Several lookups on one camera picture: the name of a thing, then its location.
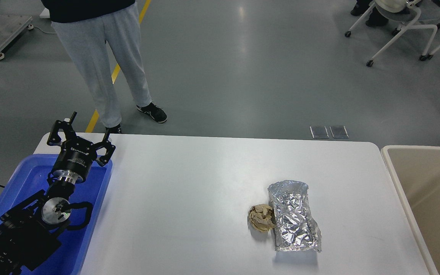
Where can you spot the beige plastic bin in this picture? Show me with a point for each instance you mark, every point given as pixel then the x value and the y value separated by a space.
pixel 415 172

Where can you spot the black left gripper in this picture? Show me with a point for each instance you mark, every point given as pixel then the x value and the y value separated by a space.
pixel 77 155

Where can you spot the crumpled brown paper ball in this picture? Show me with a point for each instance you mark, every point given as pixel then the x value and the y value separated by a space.
pixel 261 217

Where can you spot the silver foil bag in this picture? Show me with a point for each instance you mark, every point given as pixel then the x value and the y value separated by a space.
pixel 295 229

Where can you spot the left metal floor plate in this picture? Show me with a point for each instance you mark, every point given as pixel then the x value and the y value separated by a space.
pixel 319 132

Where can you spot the right metal floor plate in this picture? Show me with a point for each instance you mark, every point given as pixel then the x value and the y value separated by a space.
pixel 339 132

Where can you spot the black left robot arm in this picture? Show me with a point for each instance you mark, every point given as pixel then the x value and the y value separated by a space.
pixel 29 231

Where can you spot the person in grey trousers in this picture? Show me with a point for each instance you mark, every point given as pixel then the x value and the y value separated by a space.
pixel 86 28

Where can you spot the metal floor plate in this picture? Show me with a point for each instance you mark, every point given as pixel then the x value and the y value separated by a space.
pixel 319 132
pixel 339 132

